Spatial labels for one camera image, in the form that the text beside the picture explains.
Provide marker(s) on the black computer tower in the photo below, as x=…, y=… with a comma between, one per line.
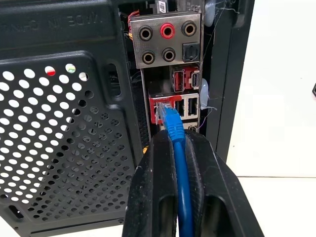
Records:
x=61, y=111

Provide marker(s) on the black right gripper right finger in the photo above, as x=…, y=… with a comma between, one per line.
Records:
x=217, y=187

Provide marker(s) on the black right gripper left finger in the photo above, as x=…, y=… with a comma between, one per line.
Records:
x=150, y=182

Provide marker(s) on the motherboard port panel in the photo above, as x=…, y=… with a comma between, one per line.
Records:
x=170, y=66

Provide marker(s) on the small black object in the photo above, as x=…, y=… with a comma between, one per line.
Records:
x=314, y=91

